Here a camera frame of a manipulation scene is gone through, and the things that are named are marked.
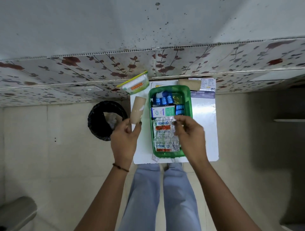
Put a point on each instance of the person's left hand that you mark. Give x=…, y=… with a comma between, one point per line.
x=124, y=145

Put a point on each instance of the white paper leaflet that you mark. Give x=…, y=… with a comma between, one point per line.
x=156, y=85

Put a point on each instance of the gold foil packet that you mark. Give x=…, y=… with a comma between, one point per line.
x=177, y=98

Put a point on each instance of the person's right leg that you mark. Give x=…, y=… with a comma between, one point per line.
x=181, y=200

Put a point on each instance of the person's left leg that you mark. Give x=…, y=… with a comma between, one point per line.
x=143, y=200

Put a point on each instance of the person's right forearm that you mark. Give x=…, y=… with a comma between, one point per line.
x=221, y=202

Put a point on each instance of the black waste bin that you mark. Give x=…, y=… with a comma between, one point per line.
x=102, y=121

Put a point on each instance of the purple and white dressing box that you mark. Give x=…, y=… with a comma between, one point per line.
x=205, y=89

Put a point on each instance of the white and teal medicine box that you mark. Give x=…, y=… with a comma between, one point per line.
x=163, y=112

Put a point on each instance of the brown cardboard piece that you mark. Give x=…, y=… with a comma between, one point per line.
x=189, y=83

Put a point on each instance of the person's left thumb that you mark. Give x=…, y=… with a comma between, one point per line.
x=137, y=129

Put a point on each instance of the person's right hand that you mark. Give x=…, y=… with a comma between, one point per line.
x=191, y=142

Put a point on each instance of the clear gauze packet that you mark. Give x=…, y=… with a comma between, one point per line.
x=165, y=142
x=164, y=125

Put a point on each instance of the person's right thumb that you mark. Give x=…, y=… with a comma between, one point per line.
x=176, y=125

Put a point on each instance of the person's leg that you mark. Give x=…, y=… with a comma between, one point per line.
x=181, y=200
x=143, y=200

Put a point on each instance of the person's left forearm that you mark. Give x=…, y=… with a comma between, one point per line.
x=104, y=202

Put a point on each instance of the cotton swab box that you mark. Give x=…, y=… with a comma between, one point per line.
x=133, y=84

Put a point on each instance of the grey chair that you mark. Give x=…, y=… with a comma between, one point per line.
x=16, y=214

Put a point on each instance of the blue and white bottles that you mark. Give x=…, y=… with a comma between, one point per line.
x=163, y=98

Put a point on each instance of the brown bandage roll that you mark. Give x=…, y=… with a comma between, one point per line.
x=137, y=109

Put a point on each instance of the green plastic tray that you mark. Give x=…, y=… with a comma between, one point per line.
x=188, y=107

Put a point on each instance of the white wall shelf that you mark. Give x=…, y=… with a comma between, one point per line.
x=289, y=120

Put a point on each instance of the blue blister pack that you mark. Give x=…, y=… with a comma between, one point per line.
x=180, y=110

